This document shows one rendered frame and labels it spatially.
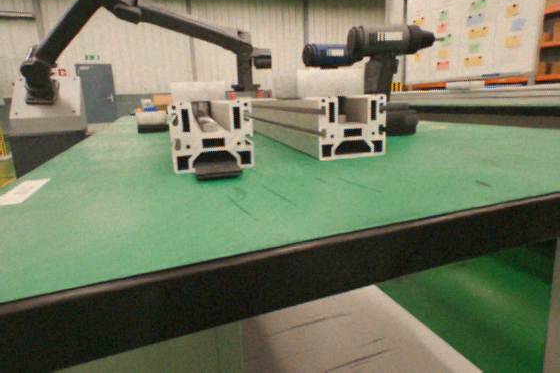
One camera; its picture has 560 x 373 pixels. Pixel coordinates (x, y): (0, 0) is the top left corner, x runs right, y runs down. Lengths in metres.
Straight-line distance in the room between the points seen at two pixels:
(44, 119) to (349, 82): 1.12
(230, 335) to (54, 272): 0.17
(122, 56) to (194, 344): 12.12
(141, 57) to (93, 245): 12.13
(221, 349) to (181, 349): 0.04
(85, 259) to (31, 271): 0.03
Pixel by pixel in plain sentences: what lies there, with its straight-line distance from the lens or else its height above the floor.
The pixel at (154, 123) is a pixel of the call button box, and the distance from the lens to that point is 1.08.
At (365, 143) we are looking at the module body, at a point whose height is 0.80.
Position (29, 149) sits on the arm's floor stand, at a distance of 1.44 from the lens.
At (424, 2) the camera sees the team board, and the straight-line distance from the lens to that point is 4.48.
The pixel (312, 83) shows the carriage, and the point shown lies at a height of 0.89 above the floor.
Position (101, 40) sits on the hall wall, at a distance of 12.49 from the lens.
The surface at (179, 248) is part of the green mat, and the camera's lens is 0.22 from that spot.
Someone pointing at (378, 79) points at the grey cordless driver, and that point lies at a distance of 0.74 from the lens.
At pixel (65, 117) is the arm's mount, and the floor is 0.83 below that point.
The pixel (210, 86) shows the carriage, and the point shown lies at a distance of 0.75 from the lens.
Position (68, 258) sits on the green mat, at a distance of 0.24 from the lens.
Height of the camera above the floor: 0.87
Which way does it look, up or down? 11 degrees down
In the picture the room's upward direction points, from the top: 2 degrees counter-clockwise
